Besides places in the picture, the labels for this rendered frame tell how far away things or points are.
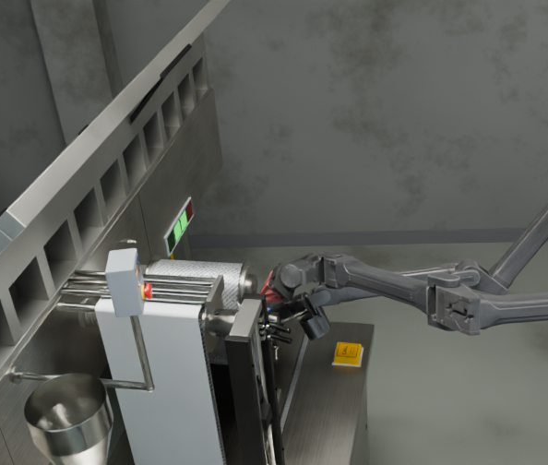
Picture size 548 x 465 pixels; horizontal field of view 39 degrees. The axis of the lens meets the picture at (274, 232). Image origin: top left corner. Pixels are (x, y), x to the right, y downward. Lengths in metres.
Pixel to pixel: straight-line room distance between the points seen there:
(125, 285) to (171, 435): 0.67
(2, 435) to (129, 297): 0.45
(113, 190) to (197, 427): 0.67
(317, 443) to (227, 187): 2.48
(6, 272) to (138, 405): 0.50
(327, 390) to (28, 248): 0.97
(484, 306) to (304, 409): 0.79
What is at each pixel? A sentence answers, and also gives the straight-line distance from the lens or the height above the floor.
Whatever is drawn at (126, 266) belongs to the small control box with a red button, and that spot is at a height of 1.71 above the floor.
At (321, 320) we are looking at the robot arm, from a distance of 2.12.
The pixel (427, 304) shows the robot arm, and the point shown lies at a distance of 1.66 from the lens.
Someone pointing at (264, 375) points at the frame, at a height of 1.25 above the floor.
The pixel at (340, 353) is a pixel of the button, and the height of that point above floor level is 0.92.
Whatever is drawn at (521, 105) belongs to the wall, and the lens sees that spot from 4.17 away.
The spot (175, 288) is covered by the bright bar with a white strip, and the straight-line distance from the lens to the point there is 1.74.
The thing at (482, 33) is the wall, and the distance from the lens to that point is 4.01.
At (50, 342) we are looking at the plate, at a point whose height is 1.38.
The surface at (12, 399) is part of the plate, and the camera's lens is 1.70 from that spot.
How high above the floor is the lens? 2.44
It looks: 32 degrees down
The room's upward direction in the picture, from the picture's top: 6 degrees counter-clockwise
